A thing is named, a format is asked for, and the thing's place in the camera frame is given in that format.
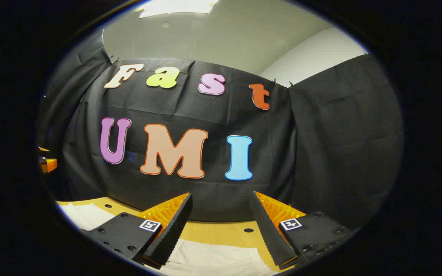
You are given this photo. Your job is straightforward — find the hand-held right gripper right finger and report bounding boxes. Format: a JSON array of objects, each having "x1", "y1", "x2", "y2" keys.
[{"x1": 250, "y1": 191, "x2": 360, "y2": 270}]

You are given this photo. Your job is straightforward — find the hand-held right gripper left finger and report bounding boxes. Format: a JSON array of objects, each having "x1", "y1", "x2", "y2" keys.
[{"x1": 80, "y1": 193, "x2": 193, "y2": 269}]

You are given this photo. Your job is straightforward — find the cream white jeans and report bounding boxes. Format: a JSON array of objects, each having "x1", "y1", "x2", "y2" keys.
[{"x1": 58, "y1": 203, "x2": 279, "y2": 276}]

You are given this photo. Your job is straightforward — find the black backdrop cloth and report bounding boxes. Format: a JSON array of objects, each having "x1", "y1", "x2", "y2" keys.
[{"x1": 37, "y1": 29, "x2": 404, "y2": 230}]

